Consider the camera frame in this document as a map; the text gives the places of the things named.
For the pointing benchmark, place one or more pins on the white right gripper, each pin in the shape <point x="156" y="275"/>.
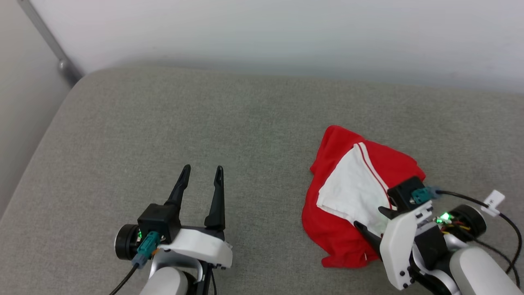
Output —
<point x="397" y="250"/>

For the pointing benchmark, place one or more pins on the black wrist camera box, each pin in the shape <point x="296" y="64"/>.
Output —
<point x="159" y="219"/>
<point x="403" y="194"/>

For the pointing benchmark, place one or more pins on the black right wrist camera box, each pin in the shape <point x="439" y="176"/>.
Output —
<point x="403" y="194"/>

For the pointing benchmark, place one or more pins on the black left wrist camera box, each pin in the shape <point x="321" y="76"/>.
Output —
<point x="159" y="219"/>

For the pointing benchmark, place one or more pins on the grey metal wall strip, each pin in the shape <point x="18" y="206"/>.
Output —
<point x="49" y="41"/>

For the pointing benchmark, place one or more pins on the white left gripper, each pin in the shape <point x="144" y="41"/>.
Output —
<point x="200" y="243"/>

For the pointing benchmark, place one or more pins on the red and white basketball jersey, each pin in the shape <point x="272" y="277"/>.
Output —
<point x="339" y="233"/>

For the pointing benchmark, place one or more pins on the grey fabric sofa cushion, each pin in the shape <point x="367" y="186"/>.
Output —
<point x="245" y="143"/>

